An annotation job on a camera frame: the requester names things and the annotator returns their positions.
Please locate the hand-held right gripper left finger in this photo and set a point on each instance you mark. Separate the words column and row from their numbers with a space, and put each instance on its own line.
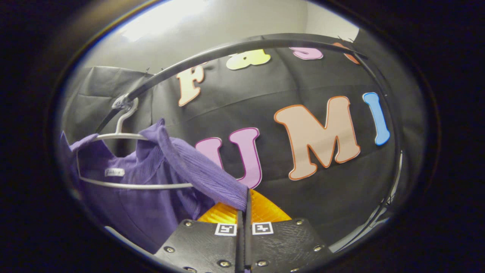
column 204, row 246

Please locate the purple ribbed shirt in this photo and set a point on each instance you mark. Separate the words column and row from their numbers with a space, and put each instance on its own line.
column 151, row 212

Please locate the black backdrop cloth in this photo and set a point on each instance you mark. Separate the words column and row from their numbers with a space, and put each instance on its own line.
column 322, row 197

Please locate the white clothes hanger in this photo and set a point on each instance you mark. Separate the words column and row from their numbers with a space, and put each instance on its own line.
column 151, row 186

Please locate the black clothes rack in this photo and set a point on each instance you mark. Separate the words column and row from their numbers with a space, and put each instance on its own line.
column 235, row 46

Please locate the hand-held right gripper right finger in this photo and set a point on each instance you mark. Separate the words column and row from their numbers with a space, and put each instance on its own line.
column 284, row 246

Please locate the silver tape wad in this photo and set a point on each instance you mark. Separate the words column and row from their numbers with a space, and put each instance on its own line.
column 121, row 102

